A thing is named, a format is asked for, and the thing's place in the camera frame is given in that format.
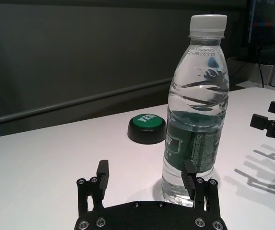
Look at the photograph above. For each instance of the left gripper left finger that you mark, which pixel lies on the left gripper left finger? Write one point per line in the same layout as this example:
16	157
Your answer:
91	191

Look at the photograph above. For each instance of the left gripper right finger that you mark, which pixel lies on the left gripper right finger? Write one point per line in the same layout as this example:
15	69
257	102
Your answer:
206	194

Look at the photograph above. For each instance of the white box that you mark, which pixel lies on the white box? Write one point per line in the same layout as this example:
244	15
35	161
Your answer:
268	74

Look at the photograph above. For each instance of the dark computer monitor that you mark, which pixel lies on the dark computer monitor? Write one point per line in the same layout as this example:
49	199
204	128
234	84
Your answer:
266	21

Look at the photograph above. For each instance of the clear plastic water bottle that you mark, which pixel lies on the clear plastic water bottle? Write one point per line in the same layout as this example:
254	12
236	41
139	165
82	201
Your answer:
197	107

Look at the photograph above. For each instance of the grey horizontal rail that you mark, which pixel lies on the grey horizontal rail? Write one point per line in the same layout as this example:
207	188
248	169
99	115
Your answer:
79	101

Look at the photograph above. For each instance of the green YES push button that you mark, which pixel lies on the green YES push button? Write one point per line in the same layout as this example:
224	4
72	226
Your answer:
147	127

